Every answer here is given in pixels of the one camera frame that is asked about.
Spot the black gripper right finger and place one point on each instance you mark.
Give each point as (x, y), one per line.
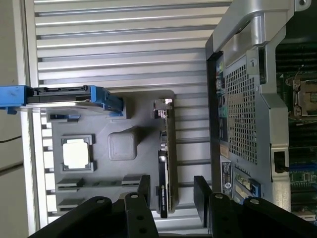
(247, 220)

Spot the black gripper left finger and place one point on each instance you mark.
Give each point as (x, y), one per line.
(99, 220)

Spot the green graphics card black shroud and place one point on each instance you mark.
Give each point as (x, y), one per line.
(163, 171)

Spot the silver CPU chip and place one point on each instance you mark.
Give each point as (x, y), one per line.
(75, 155)

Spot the green motherboard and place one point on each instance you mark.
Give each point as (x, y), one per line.
(304, 178)

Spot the grey plastic parts rack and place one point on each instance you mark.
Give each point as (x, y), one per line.
(104, 119)

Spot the open grey PC case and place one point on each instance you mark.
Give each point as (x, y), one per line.
(275, 104)

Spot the hard disk in blue carrier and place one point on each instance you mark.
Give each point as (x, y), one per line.
(62, 95)

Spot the metal CPU socket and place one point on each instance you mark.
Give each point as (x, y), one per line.
(304, 99)

